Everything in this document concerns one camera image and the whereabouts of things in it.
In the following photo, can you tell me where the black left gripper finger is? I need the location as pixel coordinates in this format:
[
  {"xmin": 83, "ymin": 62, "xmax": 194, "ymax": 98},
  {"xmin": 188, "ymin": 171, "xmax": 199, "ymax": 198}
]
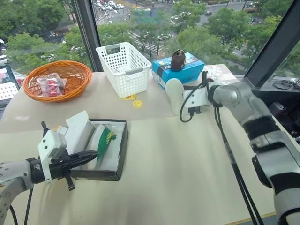
[
  {"xmin": 69, "ymin": 155, "xmax": 99, "ymax": 169},
  {"xmin": 68, "ymin": 150, "xmax": 99, "ymax": 160}
]

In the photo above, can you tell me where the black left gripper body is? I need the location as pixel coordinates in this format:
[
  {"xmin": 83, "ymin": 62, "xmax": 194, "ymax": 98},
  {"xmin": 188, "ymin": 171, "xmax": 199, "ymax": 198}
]
[{"xmin": 48, "ymin": 150, "xmax": 76, "ymax": 191}]

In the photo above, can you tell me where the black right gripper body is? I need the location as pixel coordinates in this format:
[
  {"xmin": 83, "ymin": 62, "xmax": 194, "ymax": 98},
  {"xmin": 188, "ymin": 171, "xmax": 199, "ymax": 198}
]
[{"xmin": 187, "ymin": 105, "xmax": 203, "ymax": 117}]

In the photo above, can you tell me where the white shoebox lid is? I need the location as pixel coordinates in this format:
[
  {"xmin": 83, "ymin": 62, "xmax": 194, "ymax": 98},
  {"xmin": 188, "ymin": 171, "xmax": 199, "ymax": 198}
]
[{"xmin": 64, "ymin": 110, "xmax": 96, "ymax": 156}]

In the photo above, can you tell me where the black shoebox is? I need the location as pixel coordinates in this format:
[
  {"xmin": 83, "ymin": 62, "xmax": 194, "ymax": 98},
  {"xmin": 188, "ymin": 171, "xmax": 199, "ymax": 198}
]
[{"xmin": 69, "ymin": 119, "xmax": 129, "ymax": 182}]

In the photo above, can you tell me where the blue cardboard box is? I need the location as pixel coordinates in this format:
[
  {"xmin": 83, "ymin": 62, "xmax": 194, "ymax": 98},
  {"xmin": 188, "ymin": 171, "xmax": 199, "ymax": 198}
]
[{"xmin": 151, "ymin": 52, "xmax": 206, "ymax": 89}]

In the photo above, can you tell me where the brown bird figurine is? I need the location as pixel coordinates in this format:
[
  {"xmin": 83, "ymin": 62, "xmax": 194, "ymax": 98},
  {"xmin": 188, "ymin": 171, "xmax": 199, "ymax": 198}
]
[{"xmin": 170, "ymin": 49, "xmax": 187, "ymax": 71}]

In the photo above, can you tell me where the clear crumpled plastic bag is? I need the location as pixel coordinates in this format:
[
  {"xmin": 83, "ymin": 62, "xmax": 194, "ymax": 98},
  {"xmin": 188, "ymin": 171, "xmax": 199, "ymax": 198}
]
[{"xmin": 205, "ymin": 65, "xmax": 227, "ymax": 82}]

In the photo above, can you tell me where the white perforated plastic basket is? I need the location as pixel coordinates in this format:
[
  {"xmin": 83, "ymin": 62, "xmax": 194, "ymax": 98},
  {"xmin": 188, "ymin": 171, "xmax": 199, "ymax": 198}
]
[{"xmin": 95, "ymin": 42, "xmax": 152, "ymax": 99}]

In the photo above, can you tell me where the orange woven basket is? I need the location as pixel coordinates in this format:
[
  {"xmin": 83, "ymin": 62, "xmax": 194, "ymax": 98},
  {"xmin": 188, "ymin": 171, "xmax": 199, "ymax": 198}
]
[{"xmin": 22, "ymin": 60, "xmax": 92, "ymax": 103}]

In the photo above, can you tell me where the clear bag of red items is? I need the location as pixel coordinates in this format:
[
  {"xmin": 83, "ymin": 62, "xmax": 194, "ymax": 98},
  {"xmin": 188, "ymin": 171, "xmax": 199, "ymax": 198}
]
[{"xmin": 36, "ymin": 72, "xmax": 68, "ymax": 97}]

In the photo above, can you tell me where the black device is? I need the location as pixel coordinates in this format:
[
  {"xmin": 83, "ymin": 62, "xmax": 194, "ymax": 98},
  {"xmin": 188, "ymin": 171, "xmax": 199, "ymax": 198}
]
[{"xmin": 268, "ymin": 101, "xmax": 300, "ymax": 141}]

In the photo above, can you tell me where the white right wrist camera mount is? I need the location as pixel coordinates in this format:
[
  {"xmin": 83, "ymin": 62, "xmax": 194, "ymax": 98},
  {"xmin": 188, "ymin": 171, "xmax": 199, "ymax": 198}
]
[{"xmin": 183, "ymin": 81, "xmax": 214, "ymax": 116}]

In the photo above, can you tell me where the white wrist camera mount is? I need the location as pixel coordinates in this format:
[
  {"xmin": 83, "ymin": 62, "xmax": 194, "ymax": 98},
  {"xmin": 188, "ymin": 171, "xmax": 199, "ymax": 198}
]
[
  {"xmin": 183, "ymin": 81, "xmax": 214, "ymax": 116},
  {"xmin": 37, "ymin": 129, "xmax": 69, "ymax": 185}
]

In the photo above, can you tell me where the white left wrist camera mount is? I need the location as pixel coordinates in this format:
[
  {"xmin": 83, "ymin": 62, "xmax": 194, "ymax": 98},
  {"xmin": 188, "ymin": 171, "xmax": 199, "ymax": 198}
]
[{"xmin": 37, "ymin": 129, "xmax": 69, "ymax": 185}]

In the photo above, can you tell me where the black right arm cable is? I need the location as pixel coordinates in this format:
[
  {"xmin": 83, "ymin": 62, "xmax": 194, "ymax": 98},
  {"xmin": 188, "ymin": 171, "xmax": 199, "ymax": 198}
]
[{"xmin": 180, "ymin": 70, "xmax": 265, "ymax": 225}]

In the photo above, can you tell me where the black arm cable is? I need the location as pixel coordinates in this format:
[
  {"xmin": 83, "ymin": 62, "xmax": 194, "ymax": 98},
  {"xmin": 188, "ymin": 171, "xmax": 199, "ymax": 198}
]
[
  {"xmin": 180, "ymin": 70, "xmax": 265, "ymax": 225},
  {"xmin": 8, "ymin": 186, "xmax": 35, "ymax": 225}
]

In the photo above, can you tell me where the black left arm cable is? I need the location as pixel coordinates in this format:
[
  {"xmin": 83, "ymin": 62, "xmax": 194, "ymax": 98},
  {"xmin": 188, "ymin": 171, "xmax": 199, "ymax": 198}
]
[{"xmin": 8, "ymin": 186, "xmax": 35, "ymax": 225}]

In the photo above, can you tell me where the black slanted window frame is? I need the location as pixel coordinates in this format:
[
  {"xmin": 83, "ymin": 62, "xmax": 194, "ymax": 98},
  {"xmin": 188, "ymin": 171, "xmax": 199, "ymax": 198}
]
[{"xmin": 243, "ymin": 0, "xmax": 300, "ymax": 88}]

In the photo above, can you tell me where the black coiled cable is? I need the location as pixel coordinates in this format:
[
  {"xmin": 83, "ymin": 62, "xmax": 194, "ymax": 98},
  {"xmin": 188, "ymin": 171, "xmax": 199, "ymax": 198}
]
[{"xmin": 273, "ymin": 78, "xmax": 300, "ymax": 90}]

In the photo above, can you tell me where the black window frame post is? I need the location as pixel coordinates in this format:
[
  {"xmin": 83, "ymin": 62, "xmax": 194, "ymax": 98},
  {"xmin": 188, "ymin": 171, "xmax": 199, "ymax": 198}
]
[{"xmin": 71, "ymin": 0, "xmax": 103, "ymax": 73}]

